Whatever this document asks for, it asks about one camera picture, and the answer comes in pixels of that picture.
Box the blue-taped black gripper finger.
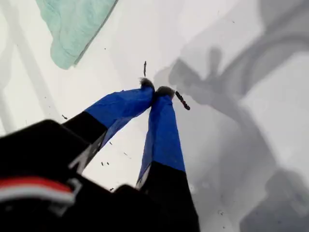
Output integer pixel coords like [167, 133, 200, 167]
[135, 86, 201, 232]
[61, 77, 155, 175]

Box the pale green T-shirt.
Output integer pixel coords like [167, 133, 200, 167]
[35, 0, 119, 71]

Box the red and white wire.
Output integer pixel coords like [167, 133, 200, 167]
[0, 177, 76, 206]

